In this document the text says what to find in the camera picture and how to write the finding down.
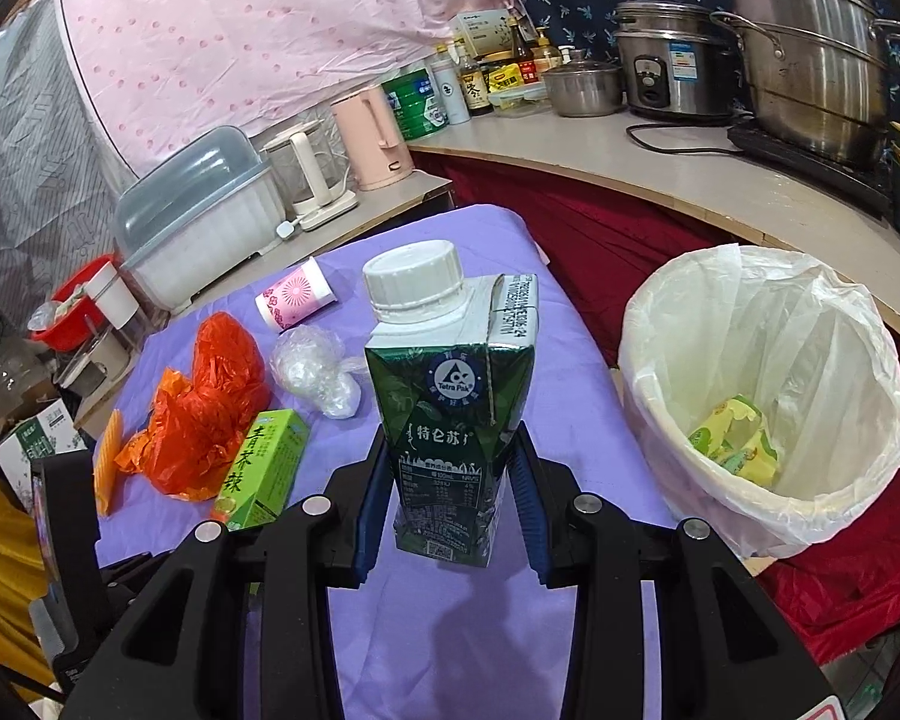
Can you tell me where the green tin can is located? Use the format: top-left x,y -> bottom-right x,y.
382,67 -> 451,142

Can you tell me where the brown sauce bottle yellow cap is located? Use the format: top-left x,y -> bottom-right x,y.
532,28 -> 563,76

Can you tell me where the white lidded container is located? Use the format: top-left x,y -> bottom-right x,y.
86,270 -> 140,331

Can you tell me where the orange ridged wrapper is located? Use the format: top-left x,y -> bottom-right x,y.
92,409 -> 125,517

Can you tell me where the pink patterned paper cup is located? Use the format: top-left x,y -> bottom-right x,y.
254,256 -> 338,333

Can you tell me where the black induction cooker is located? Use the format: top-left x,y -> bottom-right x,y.
727,120 -> 893,215

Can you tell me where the purple table cloth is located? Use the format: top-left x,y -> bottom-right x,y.
94,202 -> 691,720

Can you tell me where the dark sauce bottle white label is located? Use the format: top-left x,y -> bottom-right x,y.
457,45 -> 496,117

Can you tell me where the large steel steamer pot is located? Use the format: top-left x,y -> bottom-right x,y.
711,0 -> 900,170

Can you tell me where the yellow green packaging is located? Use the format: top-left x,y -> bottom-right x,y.
686,394 -> 785,492

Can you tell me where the clear plastic food container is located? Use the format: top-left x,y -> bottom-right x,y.
491,82 -> 552,117

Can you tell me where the crumpled clear plastic wrap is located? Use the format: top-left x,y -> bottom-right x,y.
270,326 -> 368,421

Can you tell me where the dark red cloth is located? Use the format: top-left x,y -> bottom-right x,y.
412,150 -> 900,691

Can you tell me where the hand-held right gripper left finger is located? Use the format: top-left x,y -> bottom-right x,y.
60,427 -> 402,720

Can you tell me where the grey patterned curtain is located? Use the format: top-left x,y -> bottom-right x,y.
0,0 -> 147,361

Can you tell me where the pink dotted curtain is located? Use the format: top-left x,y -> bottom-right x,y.
52,0 -> 526,181

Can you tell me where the small steel pot with lid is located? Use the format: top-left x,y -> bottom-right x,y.
544,51 -> 623,118

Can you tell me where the orange plastic bag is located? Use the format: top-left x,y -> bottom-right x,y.
114,313 -> 272,502

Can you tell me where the steel rice cooker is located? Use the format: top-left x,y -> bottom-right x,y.
611,0 -> 736,121

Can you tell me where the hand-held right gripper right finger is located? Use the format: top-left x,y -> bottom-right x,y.
508,424 -> 841,720

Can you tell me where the white yellow carton box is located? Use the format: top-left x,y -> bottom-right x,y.
450,9 -> 522,61

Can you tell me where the red plastic basin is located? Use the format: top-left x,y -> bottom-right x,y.
49,255 -> 121,352

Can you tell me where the yellow cloth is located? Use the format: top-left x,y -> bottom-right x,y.
0,461 -> 53,691

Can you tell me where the dark green milk carton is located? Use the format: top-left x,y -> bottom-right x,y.
363,240 -> 541,567

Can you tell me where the trash bin with white liner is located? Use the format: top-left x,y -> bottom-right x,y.
619,244 -> 900,560

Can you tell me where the green tea drink box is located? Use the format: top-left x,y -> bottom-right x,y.
211,409 -> 310,533

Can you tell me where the white dish box grey lid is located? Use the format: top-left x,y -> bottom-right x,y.
112,125 -> 290,314

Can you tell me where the soy sauce bottle red label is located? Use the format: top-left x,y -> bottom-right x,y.
511,15 -> 541,85

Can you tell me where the pink electric kettle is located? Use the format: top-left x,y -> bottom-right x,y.
330,84 -> 415,192

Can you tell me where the glass kettle white handle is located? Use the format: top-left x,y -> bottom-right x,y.
261,120 -> 359,232

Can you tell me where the white green cardboard box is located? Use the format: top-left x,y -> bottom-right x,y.
0,397 -> 91,511

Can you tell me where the black power cord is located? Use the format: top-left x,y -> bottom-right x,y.
626,120 -> 743,158

